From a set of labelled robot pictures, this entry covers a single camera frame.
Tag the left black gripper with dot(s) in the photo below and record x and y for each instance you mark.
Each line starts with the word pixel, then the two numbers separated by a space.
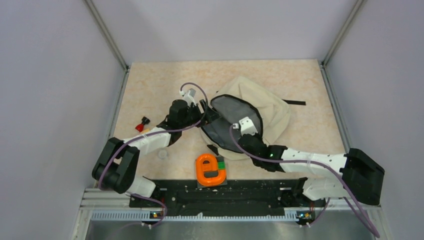
pixel 211 116

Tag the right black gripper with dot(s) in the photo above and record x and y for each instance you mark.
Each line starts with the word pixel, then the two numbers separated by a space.
pixel 258 136

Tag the cream canvas student bag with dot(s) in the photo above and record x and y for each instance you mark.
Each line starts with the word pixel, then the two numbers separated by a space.
pixel 240 98

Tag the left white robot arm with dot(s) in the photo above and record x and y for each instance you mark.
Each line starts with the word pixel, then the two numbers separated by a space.
pixel 116 166

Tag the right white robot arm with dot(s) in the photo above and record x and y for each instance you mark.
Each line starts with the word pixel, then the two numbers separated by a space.
pixel 352 174

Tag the red black stamp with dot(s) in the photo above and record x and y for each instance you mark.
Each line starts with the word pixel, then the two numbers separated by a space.
pixel 144 121

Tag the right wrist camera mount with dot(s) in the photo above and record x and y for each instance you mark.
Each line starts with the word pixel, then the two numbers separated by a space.
pixel 245 126

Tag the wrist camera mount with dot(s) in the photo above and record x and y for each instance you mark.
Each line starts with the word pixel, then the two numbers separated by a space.
pixel 188 96
pixel 245 126

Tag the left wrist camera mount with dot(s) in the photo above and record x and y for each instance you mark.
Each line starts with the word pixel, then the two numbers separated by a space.
pixel 188 96

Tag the orange ring toy on bricks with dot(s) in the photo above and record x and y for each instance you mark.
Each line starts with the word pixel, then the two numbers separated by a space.
pixel 210 171

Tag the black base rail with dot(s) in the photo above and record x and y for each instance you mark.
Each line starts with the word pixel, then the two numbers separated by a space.
pixel 237 198

